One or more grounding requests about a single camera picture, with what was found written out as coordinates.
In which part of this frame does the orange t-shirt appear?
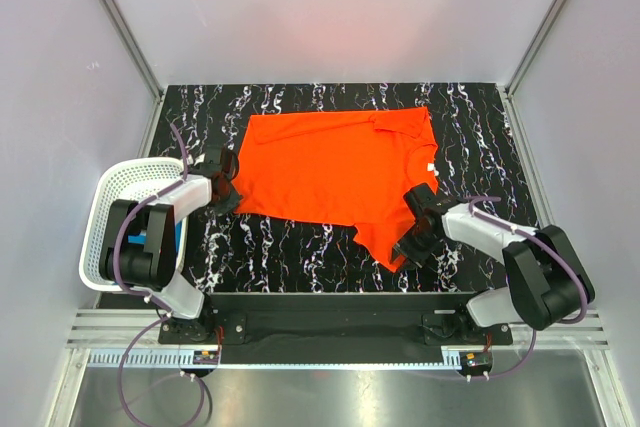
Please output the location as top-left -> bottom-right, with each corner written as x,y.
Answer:
233,107 -> 438,272

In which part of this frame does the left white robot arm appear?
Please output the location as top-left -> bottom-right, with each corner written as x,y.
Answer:
97,147 -> 242,343

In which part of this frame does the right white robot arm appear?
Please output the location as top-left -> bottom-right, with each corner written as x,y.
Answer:
391,197 -> 595,344

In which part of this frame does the white plastic laundry basket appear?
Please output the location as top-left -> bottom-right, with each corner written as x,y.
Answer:
79,157 -> 183,292

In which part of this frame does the blue t-shirt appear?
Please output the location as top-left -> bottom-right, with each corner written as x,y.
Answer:
127,232 -> 146,246

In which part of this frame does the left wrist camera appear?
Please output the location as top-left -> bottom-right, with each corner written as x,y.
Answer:
190,146 -> 224,178

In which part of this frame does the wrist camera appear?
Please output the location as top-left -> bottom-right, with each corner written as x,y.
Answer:
403,183 -> 436,217
190,146 -> 224,178

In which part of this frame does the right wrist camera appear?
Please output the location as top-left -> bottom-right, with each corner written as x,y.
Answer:
403,183 -> 436,217

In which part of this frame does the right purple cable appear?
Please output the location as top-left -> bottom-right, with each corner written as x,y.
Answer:
407,195 -> 591,381

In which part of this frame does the purple cable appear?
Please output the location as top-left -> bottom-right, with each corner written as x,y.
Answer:
112,121 -> 214,426
407,195 -> 591,381

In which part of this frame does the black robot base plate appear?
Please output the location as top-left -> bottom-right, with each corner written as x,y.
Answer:
159,293 -> 513,360

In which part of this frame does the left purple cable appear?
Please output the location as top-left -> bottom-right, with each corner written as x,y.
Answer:
112,121 -> 214,426

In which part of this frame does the slotted cable duct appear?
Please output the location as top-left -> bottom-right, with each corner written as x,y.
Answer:
88,348 -> 461,371

